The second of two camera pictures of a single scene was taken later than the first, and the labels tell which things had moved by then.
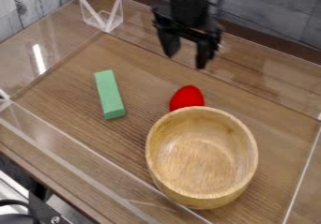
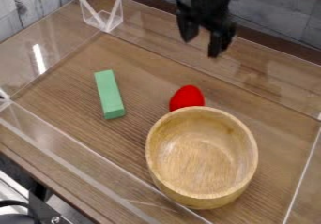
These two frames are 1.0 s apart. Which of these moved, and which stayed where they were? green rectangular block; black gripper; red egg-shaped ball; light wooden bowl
Moved: black gripper
Stayed: light wooden bowl; green rectangular block; red egg-shaped ball
